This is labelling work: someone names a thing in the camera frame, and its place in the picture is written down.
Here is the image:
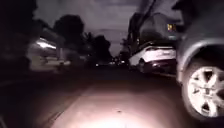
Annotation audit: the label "dark asphalt road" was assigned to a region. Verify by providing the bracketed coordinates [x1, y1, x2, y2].
[0, 64, 224, 128]

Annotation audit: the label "pale building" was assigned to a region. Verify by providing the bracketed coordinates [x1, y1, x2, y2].
[26, 28, 73, 73]

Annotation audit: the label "dark trees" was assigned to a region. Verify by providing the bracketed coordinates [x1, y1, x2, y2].
[52, 13, 115, 66]

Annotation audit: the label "white car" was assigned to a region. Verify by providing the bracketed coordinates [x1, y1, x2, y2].
[128, 44, 178, 75]

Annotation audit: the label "dark building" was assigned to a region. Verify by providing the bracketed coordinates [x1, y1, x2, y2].
[126, 11, 178, 56]

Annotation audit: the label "dark car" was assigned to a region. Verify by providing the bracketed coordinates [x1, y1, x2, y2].
[173, 0, 224, 123]

